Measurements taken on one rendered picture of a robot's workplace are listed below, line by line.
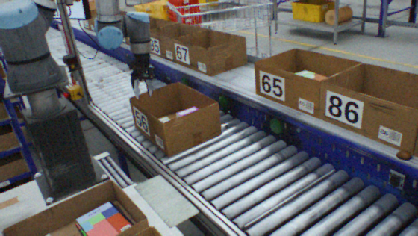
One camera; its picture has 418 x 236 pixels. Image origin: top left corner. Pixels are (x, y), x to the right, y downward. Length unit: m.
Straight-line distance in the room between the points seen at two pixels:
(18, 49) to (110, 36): 0.31
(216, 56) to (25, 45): 1.09
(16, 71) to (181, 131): 0.69
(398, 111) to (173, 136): 0.88
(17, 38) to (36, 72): 0.13
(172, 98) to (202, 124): 0.39
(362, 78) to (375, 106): 0.37
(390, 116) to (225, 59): 1.09
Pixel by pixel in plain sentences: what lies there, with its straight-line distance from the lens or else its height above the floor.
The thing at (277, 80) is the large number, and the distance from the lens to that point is 1.64.
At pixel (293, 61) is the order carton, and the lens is 1.93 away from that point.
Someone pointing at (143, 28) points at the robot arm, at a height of 1.29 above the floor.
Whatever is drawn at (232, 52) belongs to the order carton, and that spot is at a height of 0.98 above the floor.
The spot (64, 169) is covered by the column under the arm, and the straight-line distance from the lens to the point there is 1.52.
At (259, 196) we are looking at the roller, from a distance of 1.34.
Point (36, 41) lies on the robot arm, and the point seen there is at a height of 1.35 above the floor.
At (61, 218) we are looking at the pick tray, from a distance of 1.37.
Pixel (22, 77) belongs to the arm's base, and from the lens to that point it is 1.39.
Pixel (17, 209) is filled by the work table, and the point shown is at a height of 0.75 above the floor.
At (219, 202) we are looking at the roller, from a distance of 1.32.
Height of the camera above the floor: 1.59
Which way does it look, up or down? 27 degrees down
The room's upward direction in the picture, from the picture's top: 7 degrees counter-clockwise
